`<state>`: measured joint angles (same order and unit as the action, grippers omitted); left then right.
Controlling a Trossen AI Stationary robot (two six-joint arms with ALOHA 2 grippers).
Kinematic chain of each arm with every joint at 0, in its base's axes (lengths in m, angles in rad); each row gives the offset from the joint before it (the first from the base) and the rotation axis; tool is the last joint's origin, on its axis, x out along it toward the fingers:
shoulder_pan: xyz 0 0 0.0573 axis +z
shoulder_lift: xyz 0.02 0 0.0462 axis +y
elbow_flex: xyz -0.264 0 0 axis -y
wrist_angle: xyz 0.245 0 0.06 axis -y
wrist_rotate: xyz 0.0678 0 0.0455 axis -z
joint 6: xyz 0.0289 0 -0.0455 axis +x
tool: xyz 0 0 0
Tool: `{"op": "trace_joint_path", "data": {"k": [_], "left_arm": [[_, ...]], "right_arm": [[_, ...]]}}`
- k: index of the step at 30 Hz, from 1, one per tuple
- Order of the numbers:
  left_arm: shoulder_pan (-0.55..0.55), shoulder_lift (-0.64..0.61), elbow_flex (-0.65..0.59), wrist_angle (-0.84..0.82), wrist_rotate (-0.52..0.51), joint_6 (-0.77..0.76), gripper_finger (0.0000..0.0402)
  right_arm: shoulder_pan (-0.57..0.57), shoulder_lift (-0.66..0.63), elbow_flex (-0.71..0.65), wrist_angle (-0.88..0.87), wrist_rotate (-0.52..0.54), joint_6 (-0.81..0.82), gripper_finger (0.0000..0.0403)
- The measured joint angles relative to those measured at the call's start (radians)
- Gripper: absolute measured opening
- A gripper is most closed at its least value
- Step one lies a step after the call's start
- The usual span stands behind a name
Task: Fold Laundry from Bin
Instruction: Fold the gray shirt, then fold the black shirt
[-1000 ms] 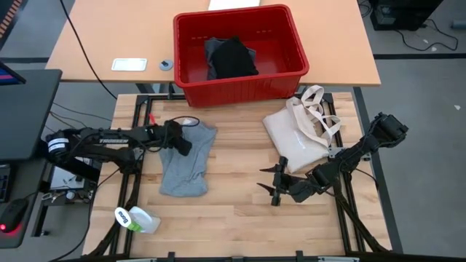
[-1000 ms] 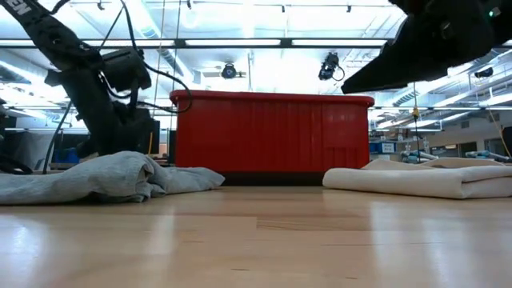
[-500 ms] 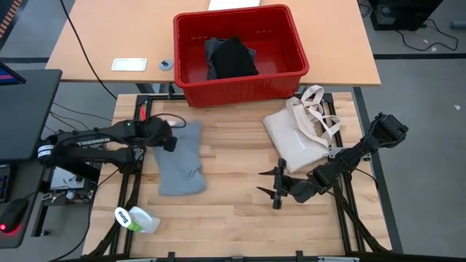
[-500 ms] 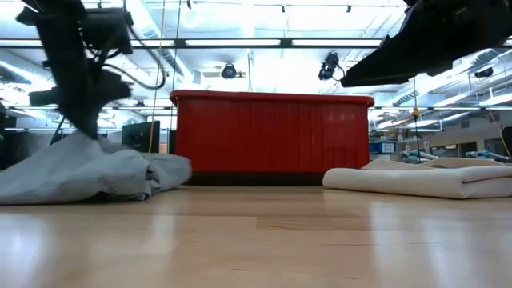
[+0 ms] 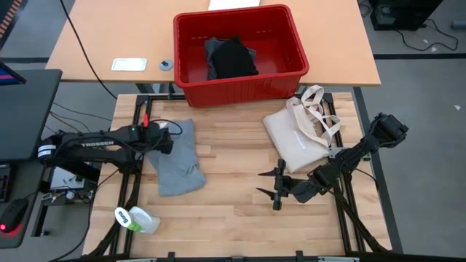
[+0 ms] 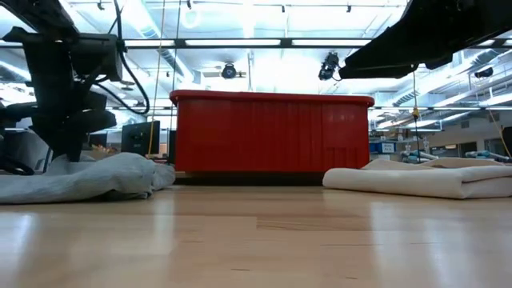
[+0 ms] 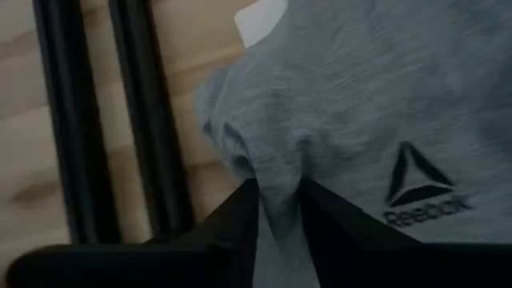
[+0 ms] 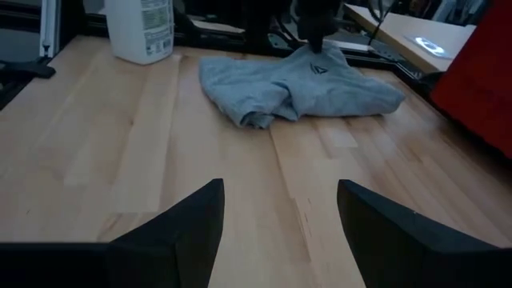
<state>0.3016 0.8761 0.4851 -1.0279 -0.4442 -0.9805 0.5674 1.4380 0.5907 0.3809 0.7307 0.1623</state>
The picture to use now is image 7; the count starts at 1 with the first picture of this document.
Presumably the black aluminium table frame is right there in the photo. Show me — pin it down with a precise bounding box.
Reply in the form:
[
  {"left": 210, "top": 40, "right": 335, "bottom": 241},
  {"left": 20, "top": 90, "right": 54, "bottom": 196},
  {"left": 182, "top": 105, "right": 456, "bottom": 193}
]
[{"left": 31, "top": 0, "right": 198, "bottom": 246}]

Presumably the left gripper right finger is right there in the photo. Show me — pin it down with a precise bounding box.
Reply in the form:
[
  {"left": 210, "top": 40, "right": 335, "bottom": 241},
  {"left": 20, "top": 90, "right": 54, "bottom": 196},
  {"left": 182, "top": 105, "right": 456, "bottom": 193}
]
[{"left": 298, "top": 178, "right": 424, "bottom": 288}]

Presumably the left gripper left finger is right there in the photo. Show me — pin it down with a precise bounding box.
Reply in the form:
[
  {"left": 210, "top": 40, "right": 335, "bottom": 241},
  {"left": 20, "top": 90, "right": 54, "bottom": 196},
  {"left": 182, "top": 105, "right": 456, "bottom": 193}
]
[{"left": 146, "top": 178, "right": 261, "bottom": 288}]

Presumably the grey t-shirt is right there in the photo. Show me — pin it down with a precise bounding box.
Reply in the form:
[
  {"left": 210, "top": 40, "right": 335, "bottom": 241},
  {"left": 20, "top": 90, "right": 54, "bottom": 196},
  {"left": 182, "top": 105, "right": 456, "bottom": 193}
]
[{"left": 194, "top": 0, "right": 512, "bottom": 288}]

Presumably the white paper hang tag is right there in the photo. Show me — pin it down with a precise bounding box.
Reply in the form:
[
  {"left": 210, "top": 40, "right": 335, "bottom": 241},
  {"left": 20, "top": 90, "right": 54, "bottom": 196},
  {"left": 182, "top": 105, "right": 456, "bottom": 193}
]
[{"left": 233, "top": 0, "right": 290, "bottom": 50}]

